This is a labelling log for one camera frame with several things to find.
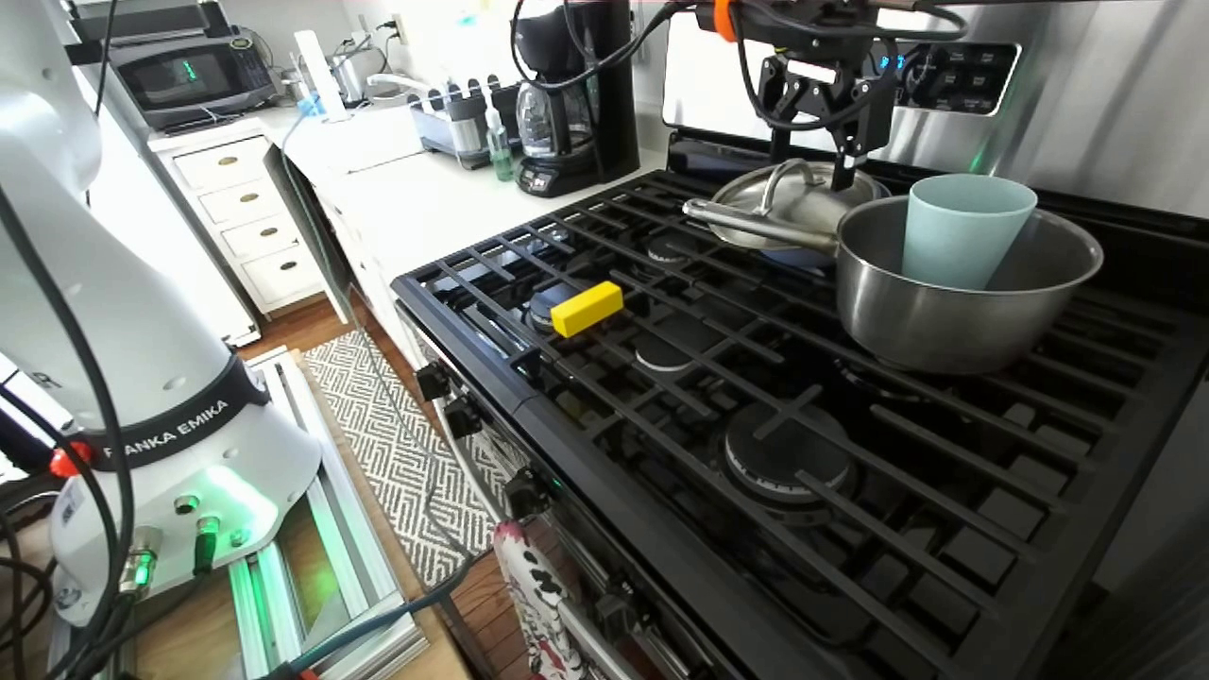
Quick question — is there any black gas stove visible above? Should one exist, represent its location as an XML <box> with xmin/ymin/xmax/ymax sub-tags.
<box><xmin>389</xmin><ymin>0</ymin><xmax>1209</xmax><ymax>680</ymax></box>

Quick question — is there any black countertop oven appliance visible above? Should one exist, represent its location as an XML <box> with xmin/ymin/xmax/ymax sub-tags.
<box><xmin>68</xmin><ymin>0</ymin><xmax>287</xmax><ymax>135</ymax></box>

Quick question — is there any grey patterned rug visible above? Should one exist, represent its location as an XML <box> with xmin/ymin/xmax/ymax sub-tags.
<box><xmin>298</xmin><ymin>329</ymin><xmax>530</xmax><ymax>593</ymax></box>

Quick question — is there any black burner cap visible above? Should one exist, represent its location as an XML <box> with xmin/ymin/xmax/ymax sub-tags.
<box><xmin>640</xmin><ymin>227</ymin><xmax>700</xmax><ymax>268</ymax></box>
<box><xmin>716</xmin><ymin>399</ymin><xmax>863</xmax><ymax>509</ymax></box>
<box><xmin>626</xmin><ymin>313</ymin><xmax>730</xmax><ymax>376</ymax></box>

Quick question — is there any silver pot lid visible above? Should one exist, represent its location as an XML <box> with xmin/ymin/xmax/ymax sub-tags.
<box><xmin>703</xmin><ymin>154</ymin><xmax>890</xmax><ymax>258</ymax></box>

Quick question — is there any teal plastic cup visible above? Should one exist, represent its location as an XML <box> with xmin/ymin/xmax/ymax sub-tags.
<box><xmin>900</xmin><ymin>168</ymin><xmax>1044</xmax><ymax>294</ymax></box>

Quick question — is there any black coffee maker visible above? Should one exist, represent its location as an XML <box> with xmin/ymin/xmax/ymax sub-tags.
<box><xmin>511</xmin><ymin>0</ymin><xmax>643</xmax><ymax>201</ymax></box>

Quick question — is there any black dishwasher panel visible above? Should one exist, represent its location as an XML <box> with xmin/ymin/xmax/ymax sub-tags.
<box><xmin>259</xmin><ymin>140</ymin><xmax>370</xmax><ymax>329</ymax></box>

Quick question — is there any black floor cable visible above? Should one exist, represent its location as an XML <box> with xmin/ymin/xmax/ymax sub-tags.
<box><xmin>259</xmin><ymin>552</ymin><xmax>500</xmax><ymax>680</ymax></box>

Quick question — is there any yellow rectangular block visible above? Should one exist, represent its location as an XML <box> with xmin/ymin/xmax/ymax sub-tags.
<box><xmin>548</xmin><ymin>279</ymin><xmax>626</xmax><ymax>343</ymax></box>

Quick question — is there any white drawer cabinet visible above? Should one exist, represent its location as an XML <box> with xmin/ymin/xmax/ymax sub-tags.
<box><xmin>148</xmin><ymin>117</ymin><xmax>331</xmax><ymax>315</ymax></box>

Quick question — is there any glass coffee carafe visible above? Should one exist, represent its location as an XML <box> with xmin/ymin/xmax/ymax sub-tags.
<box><xmin>514</xmin><ymin>77</ymin><xmax>598</xmax><ymax>167</ymax></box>

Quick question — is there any silver pot with handle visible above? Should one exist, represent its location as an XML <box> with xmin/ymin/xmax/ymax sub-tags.
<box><xmin>681</xmin><ymin>185</ymin><xmax>1106</xmax><ymax>376</ymax></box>

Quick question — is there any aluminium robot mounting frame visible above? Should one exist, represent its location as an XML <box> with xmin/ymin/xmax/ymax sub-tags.
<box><xmin>224</xmin><ymin>343</ymin><xmax>429</xmax><ymax>680</ymax></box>

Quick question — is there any black stove knob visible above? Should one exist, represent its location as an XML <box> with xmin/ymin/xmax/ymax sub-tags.
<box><xmin>413</xmin><ymin>356</ymin><xmax>460</xmax><ymax>402</ymax></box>
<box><xmin>437</xmin><ymin>392</ymin><xmax>492</xmax><ymax>444</ymax></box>
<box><xmin>502</xmin><ymin>463</ymin><xmax>560</xmax><ymax>526</ymax></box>

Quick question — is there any dark countertop organizer bin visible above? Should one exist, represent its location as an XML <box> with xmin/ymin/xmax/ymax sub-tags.
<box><xmin>413</xmin><ymin>83</ymin><xmax>496</xmax><ymax>168</ymax></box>

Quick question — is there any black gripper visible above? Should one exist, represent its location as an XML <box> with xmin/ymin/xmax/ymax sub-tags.
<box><xmin>732</xmin><ymin>0</ymin><xmax>946</xmax><ymax>193</ymax></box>

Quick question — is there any white paper roll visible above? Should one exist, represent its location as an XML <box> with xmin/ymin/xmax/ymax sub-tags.
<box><xmin>289</xmin><ymin>26</ymin><xmax>351</xmax><ymax>124</ymax></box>

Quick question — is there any patterned dish towel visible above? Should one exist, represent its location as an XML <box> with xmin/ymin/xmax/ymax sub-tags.
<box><xmin>488</xmin><ymin>506</ymin><xmax>635</xmax><ymax>680</ymax></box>

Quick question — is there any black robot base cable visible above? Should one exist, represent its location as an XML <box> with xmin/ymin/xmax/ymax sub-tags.
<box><xmin>0</xmin><ymin>185</ymin><xmax>145</xmax><ymax>680</ymax></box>

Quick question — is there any soap pump bottle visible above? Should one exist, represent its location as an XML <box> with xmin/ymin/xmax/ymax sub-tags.
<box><xmin>482</xmin><ymin>105</ymin><xmax>522</xmax><ymax>185</ymax></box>

